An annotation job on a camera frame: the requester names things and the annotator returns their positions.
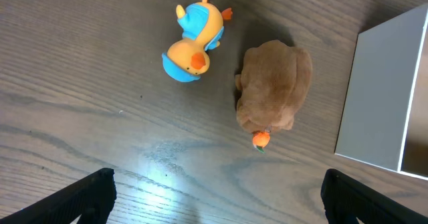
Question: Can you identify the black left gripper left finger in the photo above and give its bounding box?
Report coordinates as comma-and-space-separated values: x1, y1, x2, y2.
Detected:
1, 168, 117, 224

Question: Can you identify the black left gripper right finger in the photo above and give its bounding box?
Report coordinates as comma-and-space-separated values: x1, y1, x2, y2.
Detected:
320, 169, 427, 224

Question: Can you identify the white cardboard box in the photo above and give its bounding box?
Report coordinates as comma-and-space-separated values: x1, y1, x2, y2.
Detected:
334, 5, 427, 180

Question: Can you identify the brown plush toy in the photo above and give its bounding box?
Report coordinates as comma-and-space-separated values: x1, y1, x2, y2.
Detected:
235, 40, 312, 152

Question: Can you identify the yellow blue duck toy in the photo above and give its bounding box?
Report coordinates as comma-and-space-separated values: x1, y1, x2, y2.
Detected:
162, 0, 233, 83

